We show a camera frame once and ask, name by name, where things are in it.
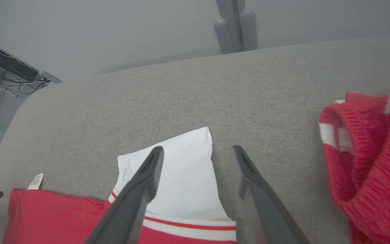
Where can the red shorts with white stripe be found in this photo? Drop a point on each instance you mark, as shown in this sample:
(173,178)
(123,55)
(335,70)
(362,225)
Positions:
(374,176)

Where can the red Bulls jersey white sleeves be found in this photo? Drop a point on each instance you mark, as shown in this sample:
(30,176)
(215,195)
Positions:
(185,176)

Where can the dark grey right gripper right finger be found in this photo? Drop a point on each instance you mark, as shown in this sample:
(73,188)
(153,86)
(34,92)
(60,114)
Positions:
(266,217)

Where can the grey metal double post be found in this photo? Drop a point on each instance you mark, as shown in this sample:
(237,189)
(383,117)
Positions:
(227,20)

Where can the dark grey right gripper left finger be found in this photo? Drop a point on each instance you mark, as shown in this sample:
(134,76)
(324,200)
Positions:
(130,210)

